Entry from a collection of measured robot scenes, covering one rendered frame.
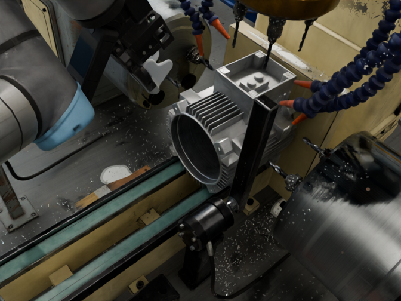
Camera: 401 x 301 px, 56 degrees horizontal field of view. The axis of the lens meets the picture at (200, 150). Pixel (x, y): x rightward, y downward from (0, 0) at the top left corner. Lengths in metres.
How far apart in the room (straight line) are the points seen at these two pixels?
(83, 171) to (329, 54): 0.64
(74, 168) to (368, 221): 0.70
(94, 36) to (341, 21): 0.51
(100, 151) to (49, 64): 0.63
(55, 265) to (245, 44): 0.59
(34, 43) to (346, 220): 0.46
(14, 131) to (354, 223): 0.45
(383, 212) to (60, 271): 0.58
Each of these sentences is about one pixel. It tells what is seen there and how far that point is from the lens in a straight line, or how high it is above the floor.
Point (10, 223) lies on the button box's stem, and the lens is 0.94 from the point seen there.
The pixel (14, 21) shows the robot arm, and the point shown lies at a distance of 0.43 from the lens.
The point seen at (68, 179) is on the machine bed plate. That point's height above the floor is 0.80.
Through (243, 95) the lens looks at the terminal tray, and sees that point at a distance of 0.69.
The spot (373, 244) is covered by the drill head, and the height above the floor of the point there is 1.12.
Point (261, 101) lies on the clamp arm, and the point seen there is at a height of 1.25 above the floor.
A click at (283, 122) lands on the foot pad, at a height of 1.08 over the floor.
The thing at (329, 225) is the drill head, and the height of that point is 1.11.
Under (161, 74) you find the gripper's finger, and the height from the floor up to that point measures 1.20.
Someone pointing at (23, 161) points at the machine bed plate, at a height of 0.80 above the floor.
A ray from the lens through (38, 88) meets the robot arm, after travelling 0.40.
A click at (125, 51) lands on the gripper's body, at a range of 0.53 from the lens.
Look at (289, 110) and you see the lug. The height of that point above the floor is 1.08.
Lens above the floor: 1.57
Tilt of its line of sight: 49 degrees down
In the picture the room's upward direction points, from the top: 8 degrees clockwise
